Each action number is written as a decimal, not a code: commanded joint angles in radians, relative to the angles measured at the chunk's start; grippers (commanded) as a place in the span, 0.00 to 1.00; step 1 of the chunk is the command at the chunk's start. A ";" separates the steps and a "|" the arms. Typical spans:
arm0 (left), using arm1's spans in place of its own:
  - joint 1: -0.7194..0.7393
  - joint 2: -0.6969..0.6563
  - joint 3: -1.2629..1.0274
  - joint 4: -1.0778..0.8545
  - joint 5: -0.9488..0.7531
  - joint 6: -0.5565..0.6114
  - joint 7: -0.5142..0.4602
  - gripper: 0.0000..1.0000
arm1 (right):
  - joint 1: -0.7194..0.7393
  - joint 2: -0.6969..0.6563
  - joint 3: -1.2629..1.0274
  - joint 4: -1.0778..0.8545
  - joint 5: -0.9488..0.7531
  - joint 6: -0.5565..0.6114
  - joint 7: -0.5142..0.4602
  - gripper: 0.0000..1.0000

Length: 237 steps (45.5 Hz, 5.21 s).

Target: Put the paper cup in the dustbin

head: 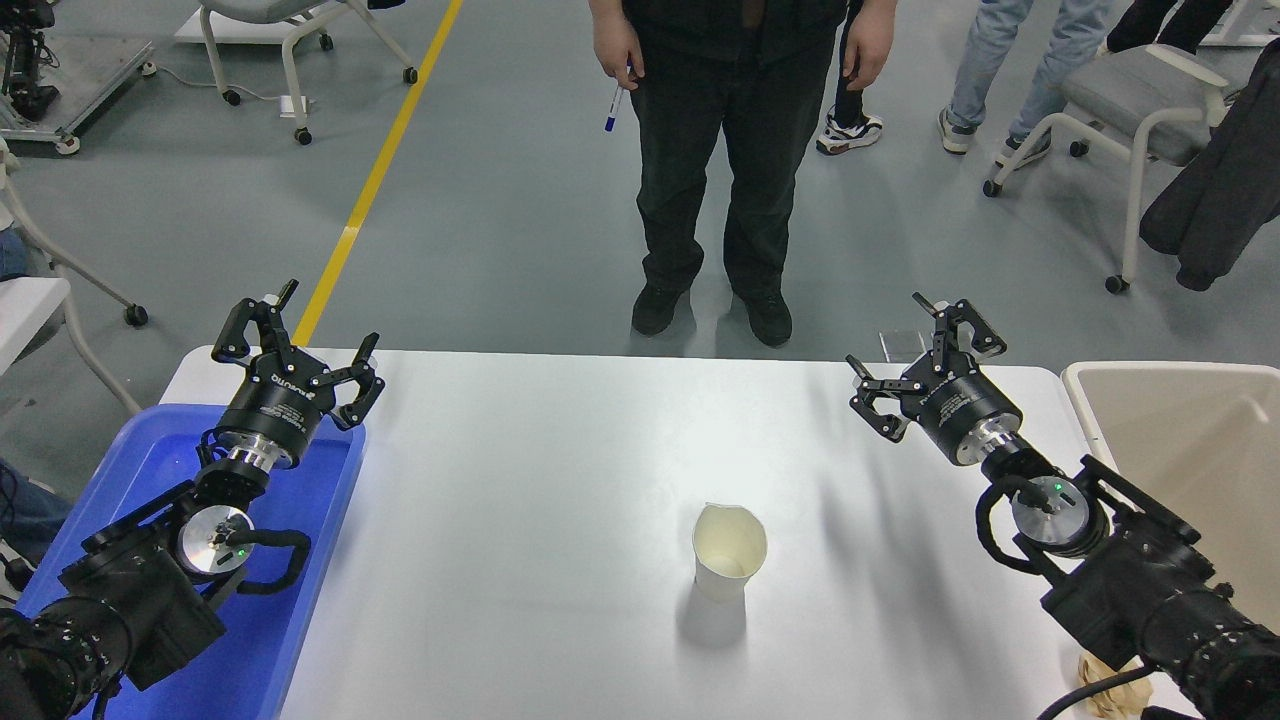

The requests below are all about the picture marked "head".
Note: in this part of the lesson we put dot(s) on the person's left forearm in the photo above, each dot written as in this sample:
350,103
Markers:
878,6

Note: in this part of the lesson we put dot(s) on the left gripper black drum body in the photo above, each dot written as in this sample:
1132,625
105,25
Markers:
275,400

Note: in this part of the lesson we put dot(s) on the white power adapter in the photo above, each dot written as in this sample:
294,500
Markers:
294,106

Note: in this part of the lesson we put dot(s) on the person's right forearm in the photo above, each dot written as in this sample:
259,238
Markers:
605,6

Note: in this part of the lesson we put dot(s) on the clear floor plate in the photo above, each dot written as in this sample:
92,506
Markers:
900,346

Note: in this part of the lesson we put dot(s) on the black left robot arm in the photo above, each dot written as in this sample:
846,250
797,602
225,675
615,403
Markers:
140,600

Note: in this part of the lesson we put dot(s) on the person's left hand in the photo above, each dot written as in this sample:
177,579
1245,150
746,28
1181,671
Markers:
868,50

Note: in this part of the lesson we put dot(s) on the white paper cup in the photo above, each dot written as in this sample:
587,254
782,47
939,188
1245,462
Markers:
728,560

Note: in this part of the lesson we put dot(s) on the white wheeled chair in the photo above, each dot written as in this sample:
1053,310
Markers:
290,70

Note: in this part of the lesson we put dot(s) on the person's right hand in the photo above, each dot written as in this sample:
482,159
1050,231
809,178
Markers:
615,50

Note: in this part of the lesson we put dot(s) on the crumpled tan paper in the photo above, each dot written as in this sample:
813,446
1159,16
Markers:
1095,672

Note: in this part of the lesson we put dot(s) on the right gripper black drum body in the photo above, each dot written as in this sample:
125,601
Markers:
960,405

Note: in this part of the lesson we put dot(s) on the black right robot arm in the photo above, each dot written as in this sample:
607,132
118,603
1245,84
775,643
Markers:
1130,590

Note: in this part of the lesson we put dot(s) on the white furniture frame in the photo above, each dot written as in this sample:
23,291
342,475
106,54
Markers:
1240,38

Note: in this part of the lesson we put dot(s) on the person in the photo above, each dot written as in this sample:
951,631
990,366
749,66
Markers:
720,120
850,130
985,50
1150,20

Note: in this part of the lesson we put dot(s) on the black jacket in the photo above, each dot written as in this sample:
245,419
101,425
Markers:
1230,180

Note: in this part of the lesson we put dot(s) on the grey wheeled platform cart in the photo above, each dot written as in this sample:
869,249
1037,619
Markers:
90,70

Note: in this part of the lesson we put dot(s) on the blue plastic tray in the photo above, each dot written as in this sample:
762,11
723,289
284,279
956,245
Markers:
320,480

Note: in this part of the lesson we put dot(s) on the white wheeled chair frame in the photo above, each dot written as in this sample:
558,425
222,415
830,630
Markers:
60,262

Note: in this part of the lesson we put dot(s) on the black device stand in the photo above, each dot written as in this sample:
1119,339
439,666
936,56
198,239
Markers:
25,95

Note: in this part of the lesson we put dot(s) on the large beige bin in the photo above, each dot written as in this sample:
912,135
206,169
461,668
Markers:
1180,430

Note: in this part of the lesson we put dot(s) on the grey seat white chair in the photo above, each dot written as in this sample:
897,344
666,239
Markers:
1130,95

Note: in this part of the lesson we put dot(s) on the white and blue pen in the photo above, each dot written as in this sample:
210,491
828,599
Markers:
613,110

